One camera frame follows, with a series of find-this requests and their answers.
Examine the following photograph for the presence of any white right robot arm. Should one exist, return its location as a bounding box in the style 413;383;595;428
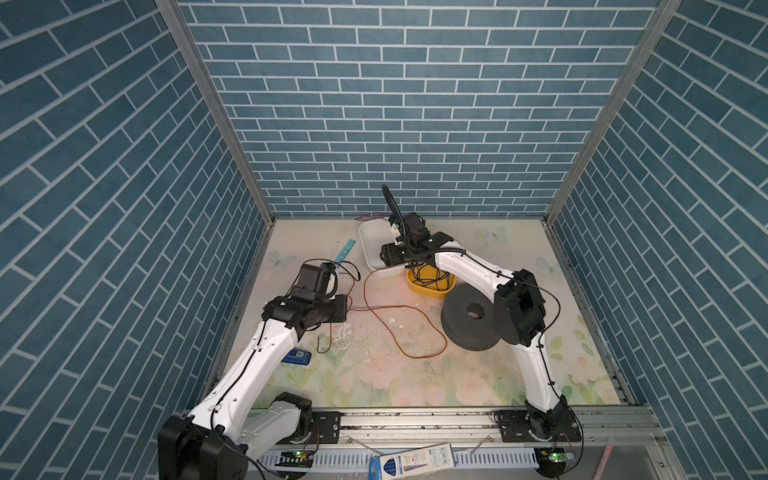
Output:
380;213;571;441

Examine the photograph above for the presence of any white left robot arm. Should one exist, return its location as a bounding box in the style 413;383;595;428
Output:
157;261;347;479

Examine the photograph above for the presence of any white plastic tub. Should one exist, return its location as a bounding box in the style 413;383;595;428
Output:
358;219;405;277

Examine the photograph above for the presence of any yellow plastic tub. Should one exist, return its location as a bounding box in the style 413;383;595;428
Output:
406;264;457;299

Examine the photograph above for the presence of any blue black utility knife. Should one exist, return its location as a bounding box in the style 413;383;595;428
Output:
282;349;312;366

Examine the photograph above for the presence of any teal stencil ruler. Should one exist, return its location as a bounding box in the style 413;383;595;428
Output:
334;239;356;265

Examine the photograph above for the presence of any dark grey perforated spool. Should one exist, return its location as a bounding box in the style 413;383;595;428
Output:
441;283;501;351

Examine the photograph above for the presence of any white blue pen box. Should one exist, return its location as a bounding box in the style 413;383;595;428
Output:
368;443;456;480

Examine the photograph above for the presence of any pink pencil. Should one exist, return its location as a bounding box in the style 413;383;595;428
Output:
592;442;614;480

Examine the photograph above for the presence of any black tangled cable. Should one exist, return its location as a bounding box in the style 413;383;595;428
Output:
411;263;452;293

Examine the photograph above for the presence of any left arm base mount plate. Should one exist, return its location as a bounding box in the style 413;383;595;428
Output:
277;411;342;445

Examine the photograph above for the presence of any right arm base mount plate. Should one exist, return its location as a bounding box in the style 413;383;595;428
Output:
491;409;583;443

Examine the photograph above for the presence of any metal frame corner post right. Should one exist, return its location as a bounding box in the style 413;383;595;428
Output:
543;0;682;228

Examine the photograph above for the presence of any metal frame corner post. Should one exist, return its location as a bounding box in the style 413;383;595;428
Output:
156;0;275;228
543;0;682;228

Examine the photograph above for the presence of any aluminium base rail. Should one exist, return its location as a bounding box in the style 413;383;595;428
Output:
157;405;685;480

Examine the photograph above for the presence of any metal frame corner post left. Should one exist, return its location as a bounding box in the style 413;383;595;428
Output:
156;0;275;228

